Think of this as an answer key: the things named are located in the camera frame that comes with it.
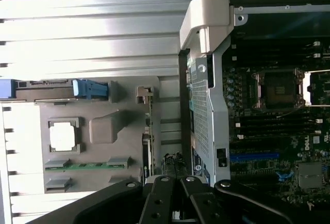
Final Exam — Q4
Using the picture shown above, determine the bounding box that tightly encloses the grey parts rack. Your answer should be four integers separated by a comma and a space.
33, 75, 162, 201

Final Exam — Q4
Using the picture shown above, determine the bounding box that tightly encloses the green motherboard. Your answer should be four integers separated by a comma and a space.
222, 26, 330, 211

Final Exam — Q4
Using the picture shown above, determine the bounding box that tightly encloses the blue expansion slot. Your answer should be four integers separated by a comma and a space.
229, 152, 281, 163

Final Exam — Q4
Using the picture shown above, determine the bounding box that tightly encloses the green RAM stick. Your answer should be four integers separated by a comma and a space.
45, 161, 129, 172

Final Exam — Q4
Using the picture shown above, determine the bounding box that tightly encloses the black open PC case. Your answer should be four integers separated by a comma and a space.
177, 0, 330, 224

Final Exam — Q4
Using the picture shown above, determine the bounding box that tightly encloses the silver chipset heatsink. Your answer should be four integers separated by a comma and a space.
298, 162, 323, 186

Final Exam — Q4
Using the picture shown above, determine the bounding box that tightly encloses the silver CPU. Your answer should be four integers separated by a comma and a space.
49, 123, 76, 150

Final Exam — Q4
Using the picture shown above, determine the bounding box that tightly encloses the locking lever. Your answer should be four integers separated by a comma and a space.
275, 109, 304, 118

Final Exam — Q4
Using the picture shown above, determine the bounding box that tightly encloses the CPU socket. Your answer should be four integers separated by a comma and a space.
254, 68, 305, 110

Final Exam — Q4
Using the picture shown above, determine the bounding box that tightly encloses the metal socket cover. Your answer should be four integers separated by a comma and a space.
304, 70, 330, 106

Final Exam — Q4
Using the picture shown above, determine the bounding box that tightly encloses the hard disk with blue caddy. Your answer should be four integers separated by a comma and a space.
0, 78, 108, 104

